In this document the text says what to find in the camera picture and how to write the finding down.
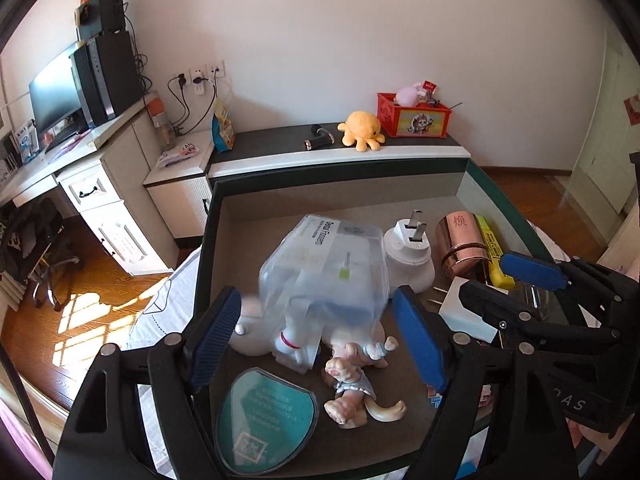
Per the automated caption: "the white side cabinet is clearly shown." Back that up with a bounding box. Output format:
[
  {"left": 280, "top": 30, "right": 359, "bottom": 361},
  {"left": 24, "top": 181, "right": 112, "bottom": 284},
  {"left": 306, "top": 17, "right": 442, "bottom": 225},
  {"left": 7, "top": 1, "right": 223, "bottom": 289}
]
[{"left": 144, "top": 130, "right": 217, "bottom": 241}]

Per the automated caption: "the yellow octopus plush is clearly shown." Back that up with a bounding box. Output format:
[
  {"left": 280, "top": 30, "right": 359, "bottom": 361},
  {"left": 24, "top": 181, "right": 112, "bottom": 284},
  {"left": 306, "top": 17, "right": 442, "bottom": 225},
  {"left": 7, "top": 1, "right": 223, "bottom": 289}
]
[{"left": 336, "top": 111, "right": 387, "bottom": 152}]

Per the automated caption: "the clear plastic packet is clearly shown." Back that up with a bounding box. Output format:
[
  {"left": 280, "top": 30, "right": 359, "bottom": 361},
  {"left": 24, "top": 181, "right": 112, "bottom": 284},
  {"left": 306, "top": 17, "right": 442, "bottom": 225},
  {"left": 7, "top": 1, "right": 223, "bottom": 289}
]
[{"left": 155, "top": 141, "right": 201, "bottom": 168}]

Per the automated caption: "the copper cylinder tin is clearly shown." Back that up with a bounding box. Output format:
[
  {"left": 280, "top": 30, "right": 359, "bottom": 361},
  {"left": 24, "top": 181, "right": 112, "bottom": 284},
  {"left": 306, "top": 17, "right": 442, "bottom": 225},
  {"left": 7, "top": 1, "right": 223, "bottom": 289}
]
[{"left": 434, "top": 212, "right": 488, "bottom": 281}]

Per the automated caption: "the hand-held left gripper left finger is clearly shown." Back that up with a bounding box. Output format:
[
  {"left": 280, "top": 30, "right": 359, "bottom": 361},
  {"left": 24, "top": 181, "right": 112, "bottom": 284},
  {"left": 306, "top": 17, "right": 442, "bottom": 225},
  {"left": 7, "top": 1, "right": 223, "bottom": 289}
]
[{"left": 52, "top": 286, "right": 242, "bottom": 480}]

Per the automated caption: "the pink pig figurine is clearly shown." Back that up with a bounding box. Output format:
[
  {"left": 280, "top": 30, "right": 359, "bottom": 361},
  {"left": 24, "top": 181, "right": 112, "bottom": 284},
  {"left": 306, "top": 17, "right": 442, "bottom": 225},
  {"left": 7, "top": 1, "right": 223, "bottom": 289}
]
[{"left": 320, "top": 320, "right": 407, "bottom": 430}]

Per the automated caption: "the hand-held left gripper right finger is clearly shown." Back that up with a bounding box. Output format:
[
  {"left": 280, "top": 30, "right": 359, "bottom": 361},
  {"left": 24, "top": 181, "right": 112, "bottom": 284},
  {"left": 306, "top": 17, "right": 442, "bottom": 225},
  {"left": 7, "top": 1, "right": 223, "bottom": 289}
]
[{"left": 392, "top": 285, "right": 588, "bottom": 480}]

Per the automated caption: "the black flashlight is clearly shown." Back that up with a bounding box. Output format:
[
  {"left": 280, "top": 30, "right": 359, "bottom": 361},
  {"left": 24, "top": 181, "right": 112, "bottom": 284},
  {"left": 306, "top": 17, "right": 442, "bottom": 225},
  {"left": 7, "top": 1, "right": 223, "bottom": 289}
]
[{"left": 303, "top": 124, "right": 336, "bottom": 151}]

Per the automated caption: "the white round plug adaptor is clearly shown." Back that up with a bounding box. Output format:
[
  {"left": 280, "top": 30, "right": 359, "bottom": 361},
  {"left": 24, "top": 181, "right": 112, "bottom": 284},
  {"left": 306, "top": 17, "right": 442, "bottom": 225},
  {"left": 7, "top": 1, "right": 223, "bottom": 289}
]
[{"left": 382, "top": 210, "right": 436, "bottom": 293}]

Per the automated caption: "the low cabinet with black top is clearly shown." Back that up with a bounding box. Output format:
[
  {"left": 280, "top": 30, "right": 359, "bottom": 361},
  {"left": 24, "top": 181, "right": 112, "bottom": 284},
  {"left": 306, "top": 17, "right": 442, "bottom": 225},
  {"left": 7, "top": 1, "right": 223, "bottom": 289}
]
[{"left": 205, "top": 122, "right": 473, "bottom": 201}]

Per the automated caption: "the white charger plug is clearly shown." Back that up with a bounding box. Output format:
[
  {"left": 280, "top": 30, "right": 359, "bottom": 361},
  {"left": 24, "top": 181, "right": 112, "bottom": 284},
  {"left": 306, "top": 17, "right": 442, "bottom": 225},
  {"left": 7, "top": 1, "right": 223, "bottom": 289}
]
[{"left": 430, "top": 275, "right": 501, "bottom": 343}]

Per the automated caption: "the red printed storage box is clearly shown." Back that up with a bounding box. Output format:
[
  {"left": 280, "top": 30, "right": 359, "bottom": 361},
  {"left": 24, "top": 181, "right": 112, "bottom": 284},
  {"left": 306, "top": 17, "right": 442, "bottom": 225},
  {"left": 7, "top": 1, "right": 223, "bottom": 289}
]
[{"left": 376, "top": 91, "right": 455, "bottom": 139}]

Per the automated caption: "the pale green door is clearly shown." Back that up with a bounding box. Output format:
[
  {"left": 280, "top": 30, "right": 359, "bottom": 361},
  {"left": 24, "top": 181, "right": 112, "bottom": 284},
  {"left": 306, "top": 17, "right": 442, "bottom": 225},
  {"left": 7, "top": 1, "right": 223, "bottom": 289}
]
[{"left": 567, "top": 25, "right": 640, "bottom": 216}]

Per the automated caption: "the bottle with orange lid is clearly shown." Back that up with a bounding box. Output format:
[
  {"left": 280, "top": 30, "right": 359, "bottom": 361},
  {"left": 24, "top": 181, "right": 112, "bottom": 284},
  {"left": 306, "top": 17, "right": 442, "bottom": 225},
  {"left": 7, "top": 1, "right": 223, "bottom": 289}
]
[{"left": 150, "top": 99, "right": 175, "bottom": 148}]

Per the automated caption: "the blue white carton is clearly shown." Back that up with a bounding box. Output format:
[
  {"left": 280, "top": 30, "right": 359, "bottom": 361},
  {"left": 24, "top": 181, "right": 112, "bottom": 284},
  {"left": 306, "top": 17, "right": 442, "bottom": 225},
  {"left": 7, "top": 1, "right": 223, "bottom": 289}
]
[{"left": 12, "top": 120, "right": 41, "bottom": 161}]

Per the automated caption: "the black computer tower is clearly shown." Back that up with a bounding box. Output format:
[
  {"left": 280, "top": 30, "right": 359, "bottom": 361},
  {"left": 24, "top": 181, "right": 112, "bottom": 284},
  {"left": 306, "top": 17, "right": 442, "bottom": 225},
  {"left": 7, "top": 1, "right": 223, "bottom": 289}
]
[{"left": 69, "top": 30, "right": 145, "bottom": 128}]

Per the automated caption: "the black office chair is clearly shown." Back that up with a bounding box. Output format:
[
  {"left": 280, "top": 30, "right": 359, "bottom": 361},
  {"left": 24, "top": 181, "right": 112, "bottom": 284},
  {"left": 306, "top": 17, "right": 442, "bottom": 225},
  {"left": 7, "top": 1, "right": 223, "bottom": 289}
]
[{"left": 0, "top": 197, "right": 86, "bottom": 311}]

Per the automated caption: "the pink plush toy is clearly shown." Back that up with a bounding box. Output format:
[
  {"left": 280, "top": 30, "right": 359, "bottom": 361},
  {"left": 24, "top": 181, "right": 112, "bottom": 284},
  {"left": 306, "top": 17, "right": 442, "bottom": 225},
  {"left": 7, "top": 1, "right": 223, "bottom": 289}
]
[{"left": 395, "top": 85, "right": 426, "bottom": 107}]

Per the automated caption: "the black power cable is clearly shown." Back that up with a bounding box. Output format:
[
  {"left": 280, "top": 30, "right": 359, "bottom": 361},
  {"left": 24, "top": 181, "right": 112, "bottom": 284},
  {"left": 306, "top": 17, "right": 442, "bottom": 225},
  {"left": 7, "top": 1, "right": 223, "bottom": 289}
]
[
  {"left": 167, "top": 77, "right": 190, "bottom": 136},
  {"left": 182, "top": 72, "right": 220, "bottom": 133}
]

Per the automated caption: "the blue snack bag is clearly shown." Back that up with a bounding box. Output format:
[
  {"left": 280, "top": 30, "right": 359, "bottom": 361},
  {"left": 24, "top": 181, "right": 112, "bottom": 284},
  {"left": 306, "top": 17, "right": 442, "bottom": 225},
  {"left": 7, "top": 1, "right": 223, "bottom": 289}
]
[{"left": 212, "top": 100, "right": 237, "bottom": 153}]

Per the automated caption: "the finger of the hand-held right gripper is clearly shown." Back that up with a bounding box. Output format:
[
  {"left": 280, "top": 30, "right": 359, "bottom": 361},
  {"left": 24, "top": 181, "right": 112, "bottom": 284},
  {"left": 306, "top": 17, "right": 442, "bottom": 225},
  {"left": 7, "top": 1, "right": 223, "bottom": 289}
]
[
  {"left": 460, "top": 280, "right": 618, "bottom": 356},
  {"left": 501, "top": 252, "right": 640, "bottom": 306}
]

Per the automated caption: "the black box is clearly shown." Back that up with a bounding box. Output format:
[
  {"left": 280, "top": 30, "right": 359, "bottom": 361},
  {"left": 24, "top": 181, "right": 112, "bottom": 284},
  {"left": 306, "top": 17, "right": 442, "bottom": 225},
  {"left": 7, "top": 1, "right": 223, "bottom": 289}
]
[{"left": 75, "top": 0, "right": 126, "bottom": 41}]

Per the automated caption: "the white striped bed sheet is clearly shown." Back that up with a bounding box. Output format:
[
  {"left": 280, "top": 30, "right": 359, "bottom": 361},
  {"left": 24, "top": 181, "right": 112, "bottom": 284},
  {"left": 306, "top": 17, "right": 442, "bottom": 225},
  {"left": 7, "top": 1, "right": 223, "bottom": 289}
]
[{"left": 122, "top": 222, "right": 573, "bottom": 480}]

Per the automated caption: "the teal oval case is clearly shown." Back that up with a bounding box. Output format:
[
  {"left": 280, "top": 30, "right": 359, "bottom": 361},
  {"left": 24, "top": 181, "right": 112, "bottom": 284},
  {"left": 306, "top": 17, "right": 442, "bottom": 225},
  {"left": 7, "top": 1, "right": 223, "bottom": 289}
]
[{"left": 215, "top": 367, "right": 319, "bottom": 476}]

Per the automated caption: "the white desk with drawers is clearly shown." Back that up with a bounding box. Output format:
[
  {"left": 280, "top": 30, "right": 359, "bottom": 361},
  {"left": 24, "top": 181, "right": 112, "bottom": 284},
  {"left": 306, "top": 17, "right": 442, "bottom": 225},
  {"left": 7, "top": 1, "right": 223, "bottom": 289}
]
[{"left": 0, "top": 92, "right": 173, "bottom": 277}]

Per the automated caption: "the black computer monitor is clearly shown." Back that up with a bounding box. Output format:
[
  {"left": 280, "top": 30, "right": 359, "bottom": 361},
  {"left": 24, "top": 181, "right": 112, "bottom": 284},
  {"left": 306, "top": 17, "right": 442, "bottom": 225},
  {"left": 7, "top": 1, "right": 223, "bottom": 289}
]
[{"left": 28, "top": 42, "right": 86, "bottom": 136}]

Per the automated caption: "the yellow highlighter pen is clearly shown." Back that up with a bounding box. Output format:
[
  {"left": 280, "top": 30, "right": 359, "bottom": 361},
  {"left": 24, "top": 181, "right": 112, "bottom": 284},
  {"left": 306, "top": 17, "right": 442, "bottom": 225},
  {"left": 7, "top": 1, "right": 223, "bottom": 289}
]
[{"left": 472, "top": 215, "right": 516, "bottom": 291}]

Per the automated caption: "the clear bag of dental flossers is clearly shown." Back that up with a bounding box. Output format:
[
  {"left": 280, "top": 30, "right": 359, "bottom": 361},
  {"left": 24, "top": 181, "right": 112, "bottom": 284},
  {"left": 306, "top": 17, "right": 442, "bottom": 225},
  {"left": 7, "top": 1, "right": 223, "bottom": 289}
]
[{"left": 257, "top": 214, "right": 391, "bottom": 333}]

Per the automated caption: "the white round bottle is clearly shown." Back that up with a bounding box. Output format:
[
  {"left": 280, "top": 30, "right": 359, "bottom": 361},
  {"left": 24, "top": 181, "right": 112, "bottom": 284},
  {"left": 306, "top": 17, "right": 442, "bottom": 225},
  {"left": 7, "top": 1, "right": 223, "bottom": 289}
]
[{"left": 227, "top": 295, "right": 326, "bottom": 376}]

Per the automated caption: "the black keyboard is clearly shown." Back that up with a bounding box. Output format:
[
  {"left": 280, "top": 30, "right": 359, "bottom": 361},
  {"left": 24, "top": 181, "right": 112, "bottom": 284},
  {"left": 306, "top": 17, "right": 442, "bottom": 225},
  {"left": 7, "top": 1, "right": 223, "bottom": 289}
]
[{"left": 44, "top": 127, "right": 93, "bottom": 153}]

